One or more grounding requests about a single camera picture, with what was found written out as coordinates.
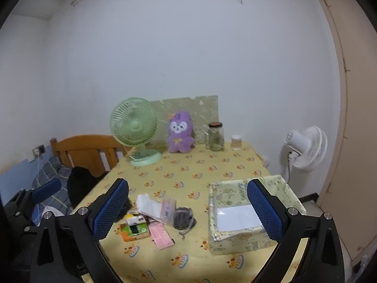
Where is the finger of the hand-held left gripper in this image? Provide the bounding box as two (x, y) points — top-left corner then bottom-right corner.
(31, 178), (62, 204)

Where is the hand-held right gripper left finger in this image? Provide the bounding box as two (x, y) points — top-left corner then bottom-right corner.
(29, 178), (130, 283)

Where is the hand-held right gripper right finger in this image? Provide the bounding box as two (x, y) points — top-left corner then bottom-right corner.
(247, 178), (345, 283)

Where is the green tissue pack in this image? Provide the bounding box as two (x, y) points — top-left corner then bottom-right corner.
(120, 220), (151, 242)

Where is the printed storage box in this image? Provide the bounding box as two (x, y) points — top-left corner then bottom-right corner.
(208, 175), (307, 255)

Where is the pink tissue packet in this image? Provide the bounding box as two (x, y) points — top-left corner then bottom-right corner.
(147, 222), (175, 250)

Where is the blue plaid bedding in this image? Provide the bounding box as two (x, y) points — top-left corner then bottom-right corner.
(31, 156), (74, 216)

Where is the black plastic bag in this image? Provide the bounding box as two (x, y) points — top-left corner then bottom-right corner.
(118, 197), (134, 221)

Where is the small white packet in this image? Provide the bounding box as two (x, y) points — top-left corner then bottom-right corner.
(125, 212), (145, 225)

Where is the white paper sheet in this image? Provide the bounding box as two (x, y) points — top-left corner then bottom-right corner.
(216, 203), (264, 232)

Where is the black cloth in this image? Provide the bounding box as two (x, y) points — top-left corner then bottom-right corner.
(67, 166), (110, 210)

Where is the wooden chair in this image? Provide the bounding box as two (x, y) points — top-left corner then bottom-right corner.
(50, 135), (133, 180)

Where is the grey fabric pouch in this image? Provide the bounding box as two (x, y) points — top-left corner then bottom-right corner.
(172, 206), (197, 236)

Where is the white standing fan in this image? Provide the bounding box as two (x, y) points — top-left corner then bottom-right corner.
(283, 126), (328, 183)

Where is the green desk fan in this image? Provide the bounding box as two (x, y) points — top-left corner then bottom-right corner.
(110, 97), (163, 166)

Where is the glass jar with dark lid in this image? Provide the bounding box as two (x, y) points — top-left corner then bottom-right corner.
(205, 122), (225, 151)

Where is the purple plush toy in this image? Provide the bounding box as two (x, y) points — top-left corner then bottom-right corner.
(167, 111), (195, 154)

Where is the patterned cardboard sheet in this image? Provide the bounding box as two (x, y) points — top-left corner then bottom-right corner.
(150, 95), (219, 146)

